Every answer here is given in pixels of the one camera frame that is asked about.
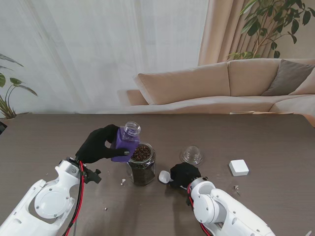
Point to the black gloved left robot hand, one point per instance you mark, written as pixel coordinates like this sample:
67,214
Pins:
96,147

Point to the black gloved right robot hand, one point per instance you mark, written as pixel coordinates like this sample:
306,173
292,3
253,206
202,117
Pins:
184,174

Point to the clear glass jar lid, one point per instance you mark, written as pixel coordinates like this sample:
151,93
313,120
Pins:
192,155

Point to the white plastic spoon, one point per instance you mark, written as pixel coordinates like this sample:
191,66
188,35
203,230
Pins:
163,176

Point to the purple coffee jar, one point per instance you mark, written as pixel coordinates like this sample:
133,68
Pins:
125,142

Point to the glass jar of coffee beans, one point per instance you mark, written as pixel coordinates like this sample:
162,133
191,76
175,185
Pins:
141,172

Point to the white square jar cap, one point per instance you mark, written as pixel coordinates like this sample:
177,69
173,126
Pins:
238,167

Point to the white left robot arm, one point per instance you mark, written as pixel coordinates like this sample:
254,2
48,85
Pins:
49,199

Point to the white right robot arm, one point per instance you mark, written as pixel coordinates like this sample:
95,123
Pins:
221,211

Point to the white sheer curtain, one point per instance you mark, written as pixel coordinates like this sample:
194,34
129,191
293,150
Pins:
98,54

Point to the beige sofa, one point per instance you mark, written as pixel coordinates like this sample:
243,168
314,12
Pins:
197,81

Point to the broad leaf potted plant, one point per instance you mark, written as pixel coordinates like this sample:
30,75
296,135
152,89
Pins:
14,82

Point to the grey sofa cushion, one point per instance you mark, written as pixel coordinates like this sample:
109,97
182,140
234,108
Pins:
288,78

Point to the beige pleated curtain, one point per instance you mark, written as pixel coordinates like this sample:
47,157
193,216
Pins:
221,37

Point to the beige sofa cushion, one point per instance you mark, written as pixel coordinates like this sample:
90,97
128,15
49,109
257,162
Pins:
307,86

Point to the tall green leafy plant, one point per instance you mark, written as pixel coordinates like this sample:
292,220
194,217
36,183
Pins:
268,19

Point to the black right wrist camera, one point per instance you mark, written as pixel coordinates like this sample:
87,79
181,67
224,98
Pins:
189,202

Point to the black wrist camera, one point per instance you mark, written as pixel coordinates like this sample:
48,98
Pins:
93,175
189,202

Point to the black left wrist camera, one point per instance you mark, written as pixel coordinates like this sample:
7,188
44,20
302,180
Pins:
93,175

